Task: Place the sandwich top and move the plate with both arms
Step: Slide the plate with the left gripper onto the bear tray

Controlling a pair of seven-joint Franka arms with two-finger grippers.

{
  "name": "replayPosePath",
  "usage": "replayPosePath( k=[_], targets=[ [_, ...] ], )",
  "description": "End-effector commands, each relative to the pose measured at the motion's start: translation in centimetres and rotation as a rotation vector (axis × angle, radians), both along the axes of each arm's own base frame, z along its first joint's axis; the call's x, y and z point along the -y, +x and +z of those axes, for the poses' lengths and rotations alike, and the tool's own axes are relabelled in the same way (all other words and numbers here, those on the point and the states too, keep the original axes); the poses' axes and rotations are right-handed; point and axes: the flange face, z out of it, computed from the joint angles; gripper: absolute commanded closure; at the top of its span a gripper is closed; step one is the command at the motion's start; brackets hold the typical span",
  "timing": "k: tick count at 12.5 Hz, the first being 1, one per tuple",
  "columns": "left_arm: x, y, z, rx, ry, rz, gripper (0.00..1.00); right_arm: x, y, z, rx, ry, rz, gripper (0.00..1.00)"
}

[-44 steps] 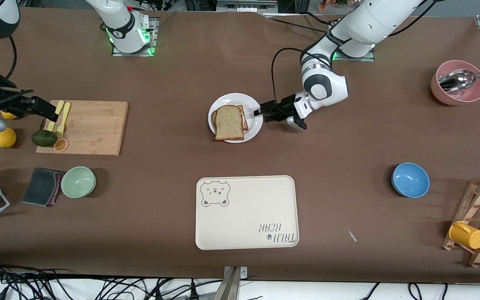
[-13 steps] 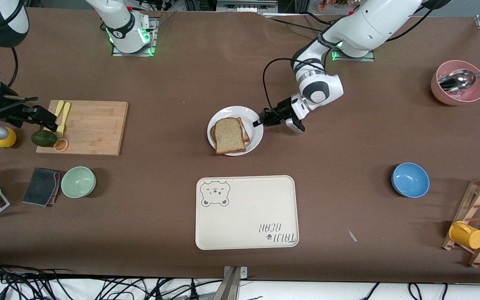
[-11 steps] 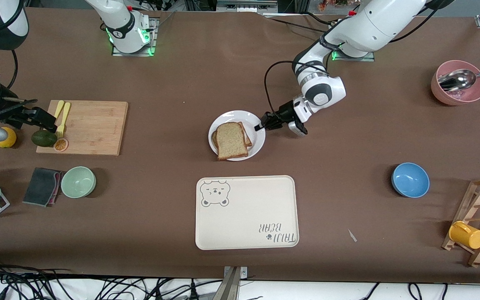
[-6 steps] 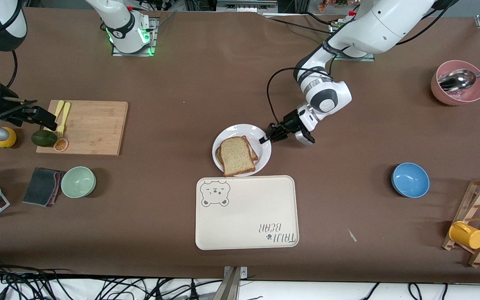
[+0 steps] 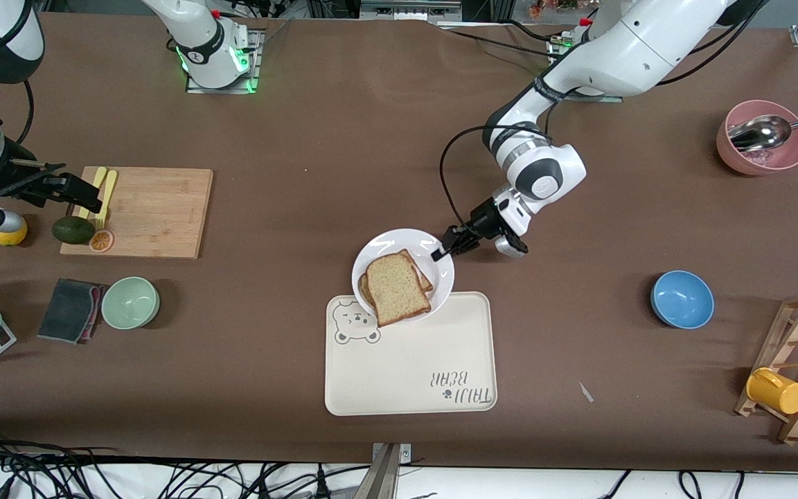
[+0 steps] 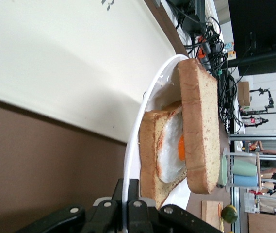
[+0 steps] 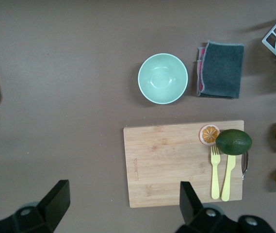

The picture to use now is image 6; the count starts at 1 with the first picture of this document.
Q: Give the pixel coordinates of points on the pale green cup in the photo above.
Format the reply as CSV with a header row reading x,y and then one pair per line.
x,y
244,167

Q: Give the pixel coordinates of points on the fried egg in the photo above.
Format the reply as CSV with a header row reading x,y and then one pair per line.
x,y
169,150

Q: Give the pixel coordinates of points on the brown bread slice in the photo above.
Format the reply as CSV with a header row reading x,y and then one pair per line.
x,y
147,157
200,121

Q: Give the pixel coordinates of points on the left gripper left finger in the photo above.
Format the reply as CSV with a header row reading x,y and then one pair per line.
x,y
99,218

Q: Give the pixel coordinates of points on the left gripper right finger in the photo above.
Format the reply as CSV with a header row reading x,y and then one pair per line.
x,y
137,216

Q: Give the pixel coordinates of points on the light blue cup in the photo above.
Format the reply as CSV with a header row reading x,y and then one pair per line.
x,y
245,180

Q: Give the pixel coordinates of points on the wooden cutting board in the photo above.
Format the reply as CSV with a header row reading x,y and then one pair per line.
x,y
210,213

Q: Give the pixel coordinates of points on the black monitor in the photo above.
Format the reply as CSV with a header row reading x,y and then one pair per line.
x,y
261,29

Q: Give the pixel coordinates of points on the pale green bowl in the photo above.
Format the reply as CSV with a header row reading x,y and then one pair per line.
x,y
223,170

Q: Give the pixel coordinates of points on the white round plate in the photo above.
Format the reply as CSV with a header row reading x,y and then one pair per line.
x,y
131,155

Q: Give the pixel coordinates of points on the cardboard box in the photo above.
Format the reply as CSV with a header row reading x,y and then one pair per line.
x,y
244,93
264,223

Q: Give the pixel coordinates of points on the green avocado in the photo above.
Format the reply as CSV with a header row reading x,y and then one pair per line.
x,y
230,214

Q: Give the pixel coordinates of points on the dried orange slice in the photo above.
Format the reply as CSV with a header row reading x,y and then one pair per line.
x,y
219,207

